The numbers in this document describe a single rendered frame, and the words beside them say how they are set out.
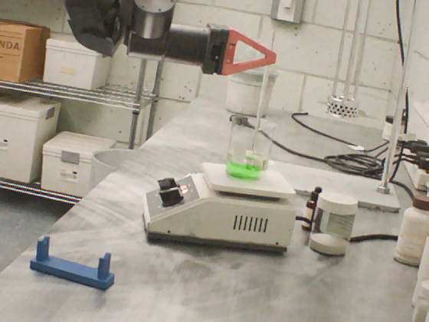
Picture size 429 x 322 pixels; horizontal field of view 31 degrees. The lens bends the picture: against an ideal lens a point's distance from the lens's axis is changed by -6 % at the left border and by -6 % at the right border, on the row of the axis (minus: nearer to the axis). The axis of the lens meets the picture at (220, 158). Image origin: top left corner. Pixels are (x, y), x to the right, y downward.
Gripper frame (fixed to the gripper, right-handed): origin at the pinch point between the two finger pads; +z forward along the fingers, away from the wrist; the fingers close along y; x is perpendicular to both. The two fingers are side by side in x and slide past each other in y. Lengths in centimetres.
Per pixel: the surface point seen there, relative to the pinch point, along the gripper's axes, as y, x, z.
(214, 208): -7.5, 20.4, -5.0
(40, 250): -24.9, 23.7, -26.3
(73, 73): 224, 38, -47
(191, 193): -3.9, 19.8, -8.0
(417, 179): 45, 24, 43
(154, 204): -2.4, 22.5, -12.8
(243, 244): -6.8, 25.1, -0.2
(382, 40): 231, 3, 83
